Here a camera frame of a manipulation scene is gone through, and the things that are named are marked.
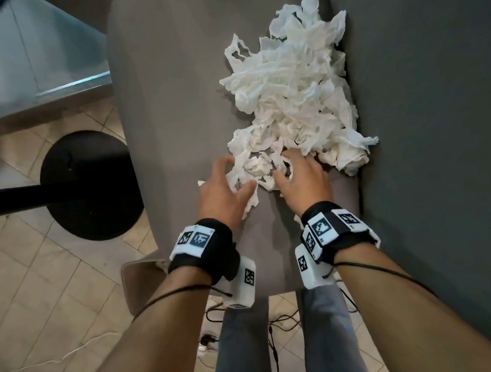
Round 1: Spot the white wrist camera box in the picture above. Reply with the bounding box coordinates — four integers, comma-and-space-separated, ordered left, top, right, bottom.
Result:
215, 255, 258, 312
293, 244, 339, 291

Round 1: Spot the person's right hand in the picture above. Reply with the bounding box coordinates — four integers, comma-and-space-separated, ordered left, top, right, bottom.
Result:
270, 147, 337, 220

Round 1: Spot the pile of white tissue shreds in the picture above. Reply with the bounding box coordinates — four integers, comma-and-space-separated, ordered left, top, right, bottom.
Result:
196, 0, 384, 225

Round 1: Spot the person's left forearm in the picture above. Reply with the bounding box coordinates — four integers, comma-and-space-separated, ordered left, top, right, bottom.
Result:
94, 263, 213, 372

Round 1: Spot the person's right leg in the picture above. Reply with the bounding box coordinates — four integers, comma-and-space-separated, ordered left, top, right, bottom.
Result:
293, 282, 377, 372

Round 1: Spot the white power strip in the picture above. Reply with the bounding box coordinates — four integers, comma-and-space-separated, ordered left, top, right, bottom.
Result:
197, 333, 221, 359

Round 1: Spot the black pedestal table base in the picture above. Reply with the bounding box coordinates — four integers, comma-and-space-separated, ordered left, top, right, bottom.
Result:
0, 128, 148, 244

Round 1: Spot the small grey waste bin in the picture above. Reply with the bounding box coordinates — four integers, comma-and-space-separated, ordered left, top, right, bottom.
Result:
119, 258, 171, 318

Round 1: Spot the white floor cable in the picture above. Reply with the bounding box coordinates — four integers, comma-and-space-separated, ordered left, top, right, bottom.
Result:
5, 328, 123, 372

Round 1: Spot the black floor cable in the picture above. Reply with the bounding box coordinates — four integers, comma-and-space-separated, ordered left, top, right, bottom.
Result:
203, 307, 302, 372

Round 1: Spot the shiny metal plinth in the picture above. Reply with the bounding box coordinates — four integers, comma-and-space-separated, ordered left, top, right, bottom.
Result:
0, 0, 116, 126

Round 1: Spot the person's right forearm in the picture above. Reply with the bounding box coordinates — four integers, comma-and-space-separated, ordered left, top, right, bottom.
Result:
329, 241, 491, 372

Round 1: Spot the person's left hand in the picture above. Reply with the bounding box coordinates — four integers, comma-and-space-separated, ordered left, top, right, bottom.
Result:
196, 154, 259, 233

